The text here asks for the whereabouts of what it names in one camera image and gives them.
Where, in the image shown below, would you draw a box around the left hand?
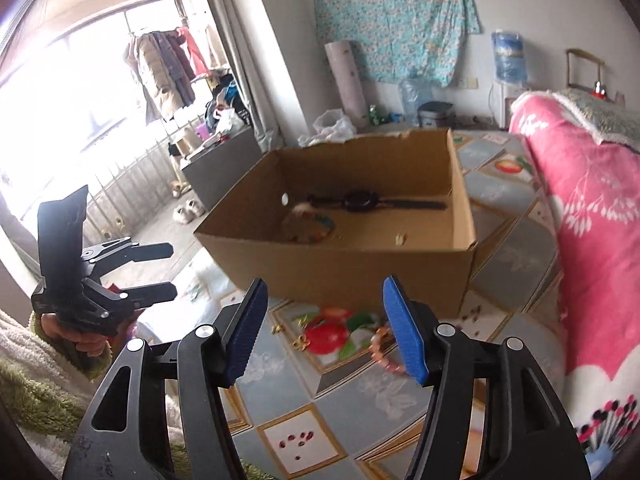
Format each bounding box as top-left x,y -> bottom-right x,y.
40,313 -> 107,358

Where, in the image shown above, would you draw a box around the white slippers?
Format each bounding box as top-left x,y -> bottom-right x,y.
172,198 -> 206,224

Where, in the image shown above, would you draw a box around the dark grey cabinet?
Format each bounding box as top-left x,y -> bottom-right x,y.
181,127 -> 262,210

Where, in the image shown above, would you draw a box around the green fuzzy sleeve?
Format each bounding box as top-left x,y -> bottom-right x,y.
0,309 -> 266,480

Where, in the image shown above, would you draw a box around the brown cardboard box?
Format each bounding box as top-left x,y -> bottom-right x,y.
196,129 -> 476,318

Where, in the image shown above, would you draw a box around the hanging clothes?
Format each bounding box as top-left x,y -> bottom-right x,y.
124,26 -> 210,125

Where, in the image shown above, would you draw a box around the black wristwatch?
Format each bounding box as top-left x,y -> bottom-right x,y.
308,191 -> 447,212

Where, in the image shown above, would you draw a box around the white plastic bag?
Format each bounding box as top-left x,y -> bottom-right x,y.
297,108 -> 357,148

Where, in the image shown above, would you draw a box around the pink rolled mat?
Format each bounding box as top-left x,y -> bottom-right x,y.
324,40 -> 370,130

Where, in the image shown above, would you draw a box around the dark pot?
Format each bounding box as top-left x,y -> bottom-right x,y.
418,101 -> 456,129

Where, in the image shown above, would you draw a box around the clear water bottle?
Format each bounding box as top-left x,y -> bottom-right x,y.
398,68 -> 433,127

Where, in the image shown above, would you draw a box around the blue water jug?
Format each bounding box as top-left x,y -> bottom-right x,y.
491,30 -> 527,87

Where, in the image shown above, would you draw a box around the pink orange bead bracelet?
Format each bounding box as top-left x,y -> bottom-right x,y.
369,326 -> 407,376

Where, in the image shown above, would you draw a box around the colourful bead bracelet in box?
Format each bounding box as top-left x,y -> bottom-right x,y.
281,202 -> 336,245

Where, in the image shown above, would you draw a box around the blue floral wall cloth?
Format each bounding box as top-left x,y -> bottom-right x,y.
312,0 -> 482,87

